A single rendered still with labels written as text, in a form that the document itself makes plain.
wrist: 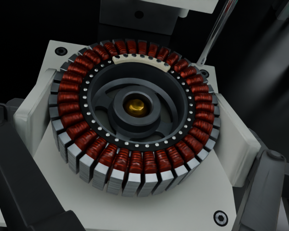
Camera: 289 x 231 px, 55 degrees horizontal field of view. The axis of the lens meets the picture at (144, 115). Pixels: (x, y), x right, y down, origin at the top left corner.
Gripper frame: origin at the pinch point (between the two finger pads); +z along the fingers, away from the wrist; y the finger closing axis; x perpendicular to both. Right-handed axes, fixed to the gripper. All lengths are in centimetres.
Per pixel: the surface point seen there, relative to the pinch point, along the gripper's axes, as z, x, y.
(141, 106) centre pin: -0.2, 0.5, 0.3
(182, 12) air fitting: 12.0, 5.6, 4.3
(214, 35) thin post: 5.6, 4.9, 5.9
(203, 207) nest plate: -3.6, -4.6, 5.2
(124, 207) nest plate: -4.0, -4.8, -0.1
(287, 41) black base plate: 14.6, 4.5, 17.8
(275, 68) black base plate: 10.4, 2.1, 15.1
